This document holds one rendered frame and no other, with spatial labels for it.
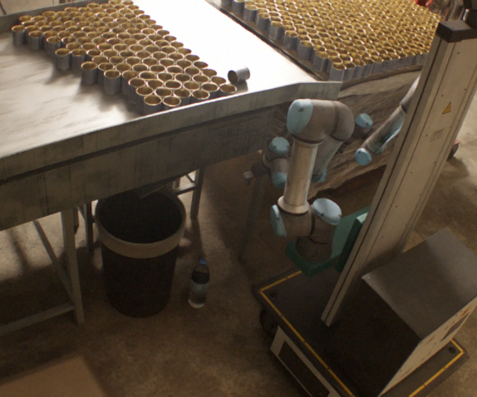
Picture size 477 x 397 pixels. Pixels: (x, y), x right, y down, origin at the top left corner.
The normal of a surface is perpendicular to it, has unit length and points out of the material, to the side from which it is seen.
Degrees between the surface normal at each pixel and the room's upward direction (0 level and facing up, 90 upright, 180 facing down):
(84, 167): 90
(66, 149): 90
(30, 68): 0
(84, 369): 0
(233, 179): 0
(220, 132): 90
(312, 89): 90
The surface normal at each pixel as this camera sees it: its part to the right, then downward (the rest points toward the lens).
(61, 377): 0.17, -0.75
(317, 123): 0.23, 0.44
